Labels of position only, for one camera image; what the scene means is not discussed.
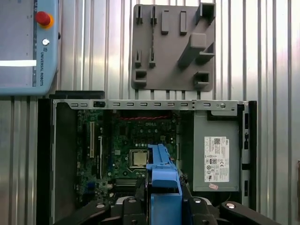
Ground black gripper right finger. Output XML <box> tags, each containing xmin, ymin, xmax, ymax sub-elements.
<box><xmin>181</xmin><ymin>174</ymin><xmax>283</xmax><ymax>225</ymax></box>

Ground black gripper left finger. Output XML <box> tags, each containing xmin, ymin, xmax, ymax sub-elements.
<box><xmin>52</xmin><ymin>177</ymin><xmax>150</xmax><ymax>225</ymax></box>

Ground hard disk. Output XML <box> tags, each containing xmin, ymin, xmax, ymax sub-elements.
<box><xmin>145</xmin><ymin>143</ymin><xmax>186</xmax><ymax>225</ymax></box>

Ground black RAM slot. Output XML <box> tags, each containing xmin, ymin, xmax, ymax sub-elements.
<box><xmin>114</xmin><ymin>178</ymin><xmax>139</xmax><ymax>184</ymax></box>

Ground CPU socket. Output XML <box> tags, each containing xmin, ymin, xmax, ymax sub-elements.
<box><xmin>127</xmin><ymin>146</ymin><xmax>150</xmax><ymax>172</ymax></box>

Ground silver CPU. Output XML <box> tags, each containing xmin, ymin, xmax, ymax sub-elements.
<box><xmin>131</xmin><ymin>150</ymin><xmax>149</xmax><ymax>168</ymax></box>

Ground grey Dell power supply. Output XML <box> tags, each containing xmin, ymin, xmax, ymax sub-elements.
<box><xmin>192</xmin><ymin>110</ymin><xmax>242</xmax><ymax>192</ymax></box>

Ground green Dell motherboard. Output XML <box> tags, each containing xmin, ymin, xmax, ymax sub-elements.
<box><xmin>77</xmin><ymin>109</ymin><xmax>181</xmax><ymax>207</ymax></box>

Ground black open PC case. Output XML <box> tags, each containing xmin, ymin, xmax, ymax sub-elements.
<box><xmin>36</xmin><ymin>90</ymin><xmax>258</xmax><ymax>225</ymax></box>

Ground grey parts rack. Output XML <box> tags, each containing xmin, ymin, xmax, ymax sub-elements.
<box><xmin>130</xmin><ymin>2</ymin><xmax>217</xmax><ymax>92</ymax></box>

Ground pale blue teach pendant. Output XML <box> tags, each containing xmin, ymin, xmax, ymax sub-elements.
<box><xmin>0</xmin><ymin>0</ymin><xmax>59</xmax><ymax>96</ymax></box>

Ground RAM stick in rack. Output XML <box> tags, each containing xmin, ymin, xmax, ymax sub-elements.
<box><xmin>150</xmin><ymin>22</ymin><xmax>156</xmax><ymax>62</ymax></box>

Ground red black twisted wire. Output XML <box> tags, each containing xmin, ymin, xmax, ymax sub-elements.
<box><xmin>118</xmin><ymin>115</ymin><xmax>170</xmax><ymax>121</ymax></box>

